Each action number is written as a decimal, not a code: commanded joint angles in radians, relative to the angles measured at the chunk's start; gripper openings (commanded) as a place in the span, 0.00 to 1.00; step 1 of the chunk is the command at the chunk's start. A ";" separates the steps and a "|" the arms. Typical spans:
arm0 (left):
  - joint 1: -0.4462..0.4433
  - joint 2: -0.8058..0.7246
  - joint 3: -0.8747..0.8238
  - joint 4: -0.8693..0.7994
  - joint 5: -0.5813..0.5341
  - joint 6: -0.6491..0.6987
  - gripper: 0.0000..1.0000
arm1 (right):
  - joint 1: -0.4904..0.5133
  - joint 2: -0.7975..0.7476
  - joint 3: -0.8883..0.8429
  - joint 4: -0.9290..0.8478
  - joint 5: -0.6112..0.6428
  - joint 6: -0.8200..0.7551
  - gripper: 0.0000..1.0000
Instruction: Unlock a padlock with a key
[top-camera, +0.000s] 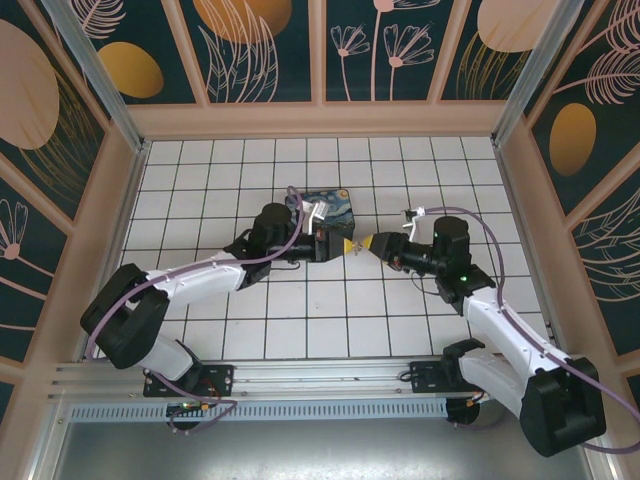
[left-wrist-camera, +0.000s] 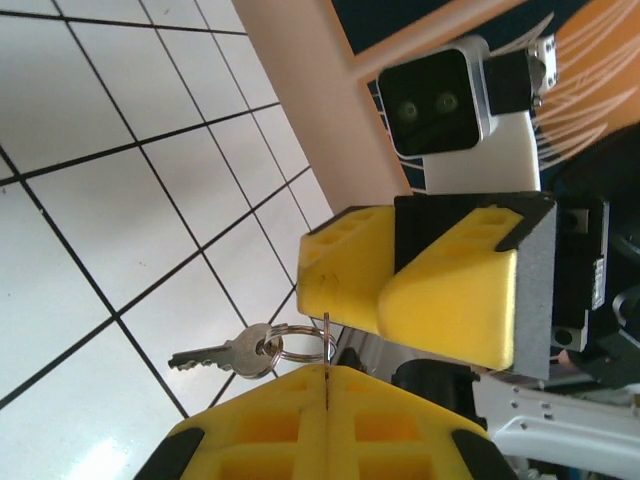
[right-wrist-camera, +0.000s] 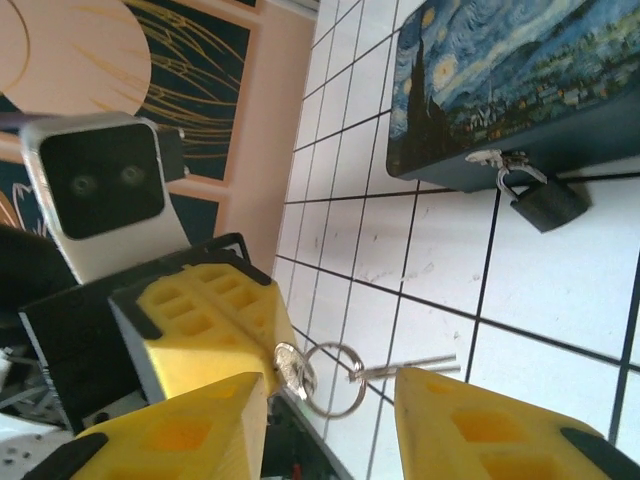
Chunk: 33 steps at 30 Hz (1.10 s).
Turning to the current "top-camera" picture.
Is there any starry night painted box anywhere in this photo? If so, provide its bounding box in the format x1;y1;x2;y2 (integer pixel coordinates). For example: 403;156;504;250
283;187;357;241

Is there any metal sheet panel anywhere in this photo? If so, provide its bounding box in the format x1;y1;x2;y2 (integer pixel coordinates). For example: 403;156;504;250
29;394;616;480

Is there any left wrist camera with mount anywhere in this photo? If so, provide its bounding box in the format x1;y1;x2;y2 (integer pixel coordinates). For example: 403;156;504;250
301;199;332;235

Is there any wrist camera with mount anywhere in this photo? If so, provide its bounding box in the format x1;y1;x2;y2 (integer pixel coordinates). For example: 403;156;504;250
402;206;427;241
301;199;332;235

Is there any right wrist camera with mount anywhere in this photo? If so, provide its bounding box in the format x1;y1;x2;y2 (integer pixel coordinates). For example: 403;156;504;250
402;206;427;241

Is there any aluminium mounting rail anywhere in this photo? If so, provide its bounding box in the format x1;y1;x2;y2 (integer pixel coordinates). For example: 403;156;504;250
47;355;596;401

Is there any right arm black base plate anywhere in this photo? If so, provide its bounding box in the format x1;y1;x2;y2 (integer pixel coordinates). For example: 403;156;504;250
407;360;466;396

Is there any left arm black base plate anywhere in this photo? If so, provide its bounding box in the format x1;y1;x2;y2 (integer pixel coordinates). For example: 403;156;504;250
143;364;236;399

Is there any yellow wire connector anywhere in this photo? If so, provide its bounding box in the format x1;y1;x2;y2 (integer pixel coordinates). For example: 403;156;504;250
464;389;501;407
167;399;214;417

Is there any grey slotted cable duct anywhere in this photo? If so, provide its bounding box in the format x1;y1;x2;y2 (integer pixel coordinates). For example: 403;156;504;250
67;399;449;421

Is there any aluminium frame post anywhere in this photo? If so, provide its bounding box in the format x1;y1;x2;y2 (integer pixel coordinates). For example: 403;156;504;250
489;0;571;146
42;0;151;154

